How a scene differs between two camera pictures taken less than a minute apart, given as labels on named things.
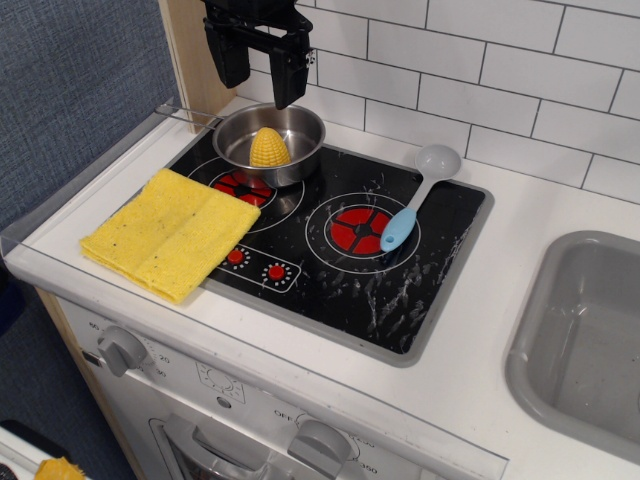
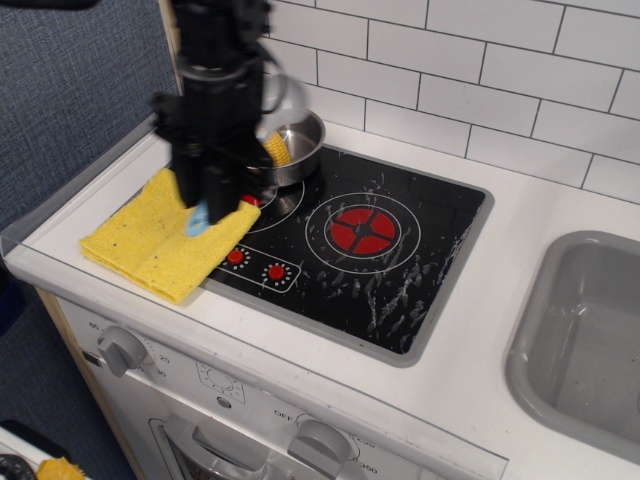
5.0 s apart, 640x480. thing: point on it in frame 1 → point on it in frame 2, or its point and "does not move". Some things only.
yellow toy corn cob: (268, 148) does not move
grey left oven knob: (121, 349) does not move
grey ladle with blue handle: (434, 163) → (284, 106)
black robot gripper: (275, 25) → (212, 123)
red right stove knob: (276, 272) does not move
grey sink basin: (573, 357) does not move
